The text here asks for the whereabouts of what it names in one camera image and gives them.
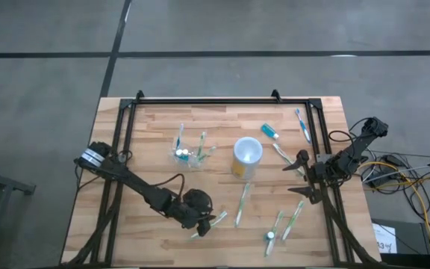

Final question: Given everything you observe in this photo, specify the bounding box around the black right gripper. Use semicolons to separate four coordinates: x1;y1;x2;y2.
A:
281;149;337;205

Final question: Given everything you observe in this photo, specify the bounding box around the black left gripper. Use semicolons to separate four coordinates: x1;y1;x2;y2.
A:
164;188;218;237

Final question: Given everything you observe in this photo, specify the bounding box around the blue white toothbrush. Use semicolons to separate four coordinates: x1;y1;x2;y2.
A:
294;108;312;145
175;123;185;150

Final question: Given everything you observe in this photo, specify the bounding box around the white wipes canister yellow label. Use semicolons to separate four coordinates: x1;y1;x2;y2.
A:
231;136;264;181

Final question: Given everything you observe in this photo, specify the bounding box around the clear acrylic organizer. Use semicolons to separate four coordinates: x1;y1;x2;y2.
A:
168;140;207;170

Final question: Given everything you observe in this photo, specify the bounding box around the white toothbrush right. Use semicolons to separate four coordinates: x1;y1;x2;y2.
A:
272;142;308;177

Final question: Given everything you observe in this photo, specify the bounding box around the black power brick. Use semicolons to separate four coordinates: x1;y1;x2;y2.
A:
381;154;406;168

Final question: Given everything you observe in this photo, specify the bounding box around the white paper sheet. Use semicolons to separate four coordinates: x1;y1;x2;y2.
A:
372;223;398;254

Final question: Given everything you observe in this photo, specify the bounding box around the black flat case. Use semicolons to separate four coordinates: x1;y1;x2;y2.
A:
370;218;430;256

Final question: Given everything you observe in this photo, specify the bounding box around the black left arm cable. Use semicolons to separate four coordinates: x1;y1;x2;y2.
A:
151;173;186;205

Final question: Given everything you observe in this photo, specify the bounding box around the black cable bundle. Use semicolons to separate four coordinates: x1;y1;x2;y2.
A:
360;149;430;195

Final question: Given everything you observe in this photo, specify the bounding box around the grey floor cable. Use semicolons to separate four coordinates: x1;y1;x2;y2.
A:
361;166;430;184

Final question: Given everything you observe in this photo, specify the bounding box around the black aluminium rig frame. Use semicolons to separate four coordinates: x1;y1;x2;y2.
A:
60;89;382;269

